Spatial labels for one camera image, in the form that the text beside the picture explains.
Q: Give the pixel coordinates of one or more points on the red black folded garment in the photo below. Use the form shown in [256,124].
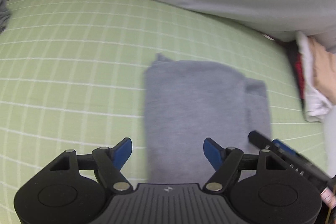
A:
[294,58]

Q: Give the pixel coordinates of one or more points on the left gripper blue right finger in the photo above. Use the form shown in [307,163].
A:
[225,162]

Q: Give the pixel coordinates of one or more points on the beige folded garment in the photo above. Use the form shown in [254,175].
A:
[323,70]

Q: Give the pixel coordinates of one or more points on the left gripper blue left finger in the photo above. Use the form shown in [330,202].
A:
[109,162]

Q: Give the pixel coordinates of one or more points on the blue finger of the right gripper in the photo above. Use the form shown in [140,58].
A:
[295,160]

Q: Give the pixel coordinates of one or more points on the grey sweatshirt garment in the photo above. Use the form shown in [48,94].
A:
[189,101]

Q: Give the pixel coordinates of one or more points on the dark grey crumpled garment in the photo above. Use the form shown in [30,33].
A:
[5,15]

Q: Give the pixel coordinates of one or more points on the white folded garment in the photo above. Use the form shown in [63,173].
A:
[316,106]

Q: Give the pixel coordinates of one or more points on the green grid bed sheet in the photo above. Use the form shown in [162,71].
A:
[72,78]

